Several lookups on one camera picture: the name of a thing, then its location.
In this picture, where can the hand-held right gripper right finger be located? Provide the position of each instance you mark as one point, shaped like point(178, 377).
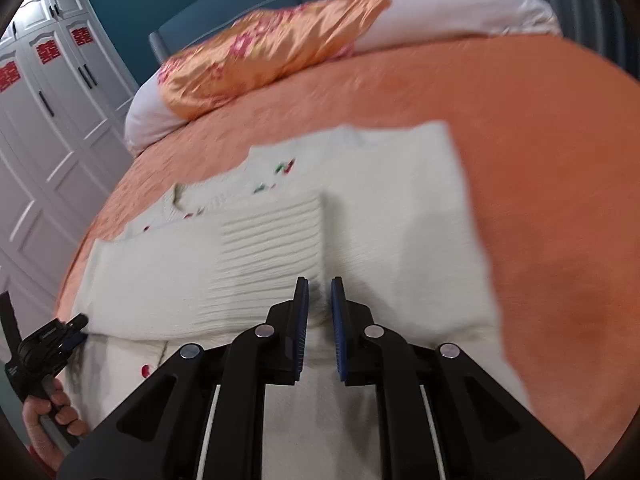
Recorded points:
point(337, 330)

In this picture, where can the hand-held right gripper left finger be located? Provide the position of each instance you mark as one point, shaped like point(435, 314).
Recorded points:
point(301, 330)

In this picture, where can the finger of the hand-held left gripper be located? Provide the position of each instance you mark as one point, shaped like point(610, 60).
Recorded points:
point(75, 324)

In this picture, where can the white knit sweater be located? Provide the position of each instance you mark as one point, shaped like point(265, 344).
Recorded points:
point(400, 210)

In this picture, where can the person's left hand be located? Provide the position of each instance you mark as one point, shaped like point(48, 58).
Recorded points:
point(62, 412)

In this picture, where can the white wardrobe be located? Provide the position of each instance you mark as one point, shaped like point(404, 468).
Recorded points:
point(60, 135)

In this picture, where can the red paper door decoration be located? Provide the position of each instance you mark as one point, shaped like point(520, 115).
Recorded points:
point(7, 76)
point(80, 36)
point(46, 52)

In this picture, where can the orange plush blanket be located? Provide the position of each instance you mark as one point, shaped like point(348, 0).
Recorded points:
point(550, 160)

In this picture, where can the orange satin quilt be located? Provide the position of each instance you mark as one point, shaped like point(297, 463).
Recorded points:
point(260, 55)

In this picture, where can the blue upholstered headboard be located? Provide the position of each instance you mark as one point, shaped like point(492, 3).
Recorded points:
point(225, 5)

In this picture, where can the grey blue curtain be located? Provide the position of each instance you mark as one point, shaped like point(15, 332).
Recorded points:
point(590, 10)

